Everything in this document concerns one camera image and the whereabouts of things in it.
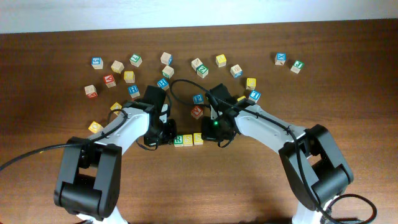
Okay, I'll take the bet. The green J block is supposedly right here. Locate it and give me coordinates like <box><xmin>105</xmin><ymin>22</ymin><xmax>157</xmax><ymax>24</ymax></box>
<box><xmin>290</xmin><ymin>60</ymin><xmax>305</xmax><ymax>74</ymax></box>

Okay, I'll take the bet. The red A block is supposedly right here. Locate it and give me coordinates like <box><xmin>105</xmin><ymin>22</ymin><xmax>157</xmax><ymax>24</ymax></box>
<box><xmin>103</xmin><ymin>75</ymin><xmax>116</xmax><ymax>88</ymax></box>

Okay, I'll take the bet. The green Z block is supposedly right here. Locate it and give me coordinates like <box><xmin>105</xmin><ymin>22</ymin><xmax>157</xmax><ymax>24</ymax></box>
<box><xmin>197</xmin><ymin>65</ymin><xmax>209</xmax><ymax>78</ymax></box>

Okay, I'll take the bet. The blue H block centre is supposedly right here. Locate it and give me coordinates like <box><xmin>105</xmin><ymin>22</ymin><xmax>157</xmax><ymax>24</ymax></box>
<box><xmin>157</xmin><ymin>78</ymin><xmax>169</xmax><ymax>91</ymax></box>

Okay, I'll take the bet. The green L block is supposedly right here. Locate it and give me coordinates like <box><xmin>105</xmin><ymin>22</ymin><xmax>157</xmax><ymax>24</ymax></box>
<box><xmin>129</xmin><ymin>54</ymin><xmax>142</xmax><ymax>67</ymax></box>

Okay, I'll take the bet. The yellow block top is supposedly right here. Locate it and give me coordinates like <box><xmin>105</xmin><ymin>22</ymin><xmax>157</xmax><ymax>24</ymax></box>
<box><xmin>216</xmin><ymin>54</ymin><xmax>227</xmax><ymax>68</ymax></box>

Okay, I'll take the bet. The plain wood block top centre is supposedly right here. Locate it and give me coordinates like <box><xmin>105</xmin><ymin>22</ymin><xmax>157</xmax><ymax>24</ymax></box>
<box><xmin>191</xmin><ymin>58</ymin><xmax>203</xmax><ymax>71</ymax></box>

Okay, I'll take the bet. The blue P block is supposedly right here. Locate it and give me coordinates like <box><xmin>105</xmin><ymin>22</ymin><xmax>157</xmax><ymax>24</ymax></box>
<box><xmin>193</xmin><ymin>94</ymin><xmax>204</xmax><ymax>105</ymax></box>

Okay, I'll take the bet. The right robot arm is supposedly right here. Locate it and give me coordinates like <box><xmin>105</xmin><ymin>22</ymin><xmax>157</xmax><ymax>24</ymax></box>
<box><xmin>201</xmin><ymin>84</ymin><xmax>354</xmax><ymax>223</ymax></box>

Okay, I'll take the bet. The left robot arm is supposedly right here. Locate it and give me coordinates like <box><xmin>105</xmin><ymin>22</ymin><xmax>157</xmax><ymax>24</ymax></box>
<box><xmin>53</xmin><ymin>86</ymin><xmax>177</xmax><ymax>223</ymax></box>

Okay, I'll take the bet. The red V block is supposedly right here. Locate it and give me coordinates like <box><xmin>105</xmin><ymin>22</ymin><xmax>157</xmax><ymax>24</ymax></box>
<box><xmin>191</xmin><ymin>105</ymin><xmax>203</xmax><ymax>119</ymax></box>

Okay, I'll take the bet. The yellow O block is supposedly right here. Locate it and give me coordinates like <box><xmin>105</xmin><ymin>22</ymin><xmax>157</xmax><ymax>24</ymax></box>
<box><xmin>110</xmin><ymin>102</ymin><xmax>122</xmax><ymax>116</ymax></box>

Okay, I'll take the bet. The yellow G block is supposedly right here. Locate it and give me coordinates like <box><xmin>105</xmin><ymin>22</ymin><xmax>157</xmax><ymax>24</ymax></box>
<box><xmin>124</xmin><ymin>71</ymin><xmax>136</xmax><ymax>83</ymax></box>

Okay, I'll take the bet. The blue H block left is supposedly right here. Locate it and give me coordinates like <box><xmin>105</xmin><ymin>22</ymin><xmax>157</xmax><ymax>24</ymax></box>
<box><xmin>127</xmin><ymin>85</ymin><xmax>141</xmax><ymax>98</ymax></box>

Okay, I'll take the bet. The blue X block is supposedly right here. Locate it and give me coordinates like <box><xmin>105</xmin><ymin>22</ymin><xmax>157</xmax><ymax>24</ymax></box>
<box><xmin>274</xmin><ymin>52</ymin><xmax>287</xmax><ymax>65</ymax></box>

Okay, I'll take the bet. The yellow S block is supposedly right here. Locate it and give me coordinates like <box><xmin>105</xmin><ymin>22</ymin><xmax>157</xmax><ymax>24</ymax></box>
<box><xmin>183</xmin><ymin>134</ymin><xmax>193</xmax><ymax>147</ymax></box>

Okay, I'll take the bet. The wood block blue D side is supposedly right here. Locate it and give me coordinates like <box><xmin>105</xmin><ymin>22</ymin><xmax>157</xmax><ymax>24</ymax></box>
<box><xmin>160</xmin><ymin>52</ymin><xmax>173</xmax><ymax>65</ymax></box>

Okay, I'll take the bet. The plain wood yellow-side block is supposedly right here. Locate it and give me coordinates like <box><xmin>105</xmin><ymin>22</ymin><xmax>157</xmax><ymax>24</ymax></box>
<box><xmin>111</xmin><ymin>60</ymin><xmax>124</xmax><ymax>74</ymax></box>

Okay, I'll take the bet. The yellow O block lowest left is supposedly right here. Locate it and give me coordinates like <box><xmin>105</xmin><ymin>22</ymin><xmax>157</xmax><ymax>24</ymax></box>
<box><xmin>88</xmin><ymin>121</ymin><xmax>103</xmax><ymax>134</ymax></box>

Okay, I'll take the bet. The blue I block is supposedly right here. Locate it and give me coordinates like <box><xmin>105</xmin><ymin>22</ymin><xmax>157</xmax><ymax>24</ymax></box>
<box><xmin>249</xmin><ymin>90</ymin><xmax>261</xmax><ymax>103</ymax></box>

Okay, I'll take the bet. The blue block far left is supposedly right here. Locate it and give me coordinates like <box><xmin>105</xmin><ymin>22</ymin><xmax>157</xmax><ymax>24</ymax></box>
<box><xmin>91</xmin><ymin>57</ymin><xmax>104</xmax><ymax>70</ymax></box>

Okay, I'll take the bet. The wood block blue D front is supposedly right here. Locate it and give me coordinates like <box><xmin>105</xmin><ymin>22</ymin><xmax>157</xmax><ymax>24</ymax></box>
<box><xmin>230</xmin><ymin>64</ymin><xmax>243</xmax><ymax>78</ymax></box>

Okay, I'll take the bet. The wood block green side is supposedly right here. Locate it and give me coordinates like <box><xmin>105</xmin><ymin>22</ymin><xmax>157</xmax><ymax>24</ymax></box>
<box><xmin>162</xmin><ymin>65</ymin><xmax>174</xmax><ymax>78</ymax></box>

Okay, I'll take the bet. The green R block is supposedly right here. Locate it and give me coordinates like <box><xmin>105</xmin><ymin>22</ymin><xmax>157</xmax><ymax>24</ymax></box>
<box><xmin>174</xmin><ymin>135</ymin><xmax>183</xmax><ymax>147</ymax></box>

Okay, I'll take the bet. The blue h block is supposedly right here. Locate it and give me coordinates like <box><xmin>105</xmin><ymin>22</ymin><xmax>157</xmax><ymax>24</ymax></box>
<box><xmin>157</xmin><ymin>78</ymin><xmax>169</xmax><ymax>91</ymax></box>
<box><xmin>127</xmin><ymin>85</ymin><xmax>141</xmax><ymax>98</ymax></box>

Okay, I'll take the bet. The yellow E block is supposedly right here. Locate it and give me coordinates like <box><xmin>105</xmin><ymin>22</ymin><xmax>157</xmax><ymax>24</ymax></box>
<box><xmin>237</xmin><ymin>96</ymin><xmax>246</xmax><ymax>101</ymax></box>

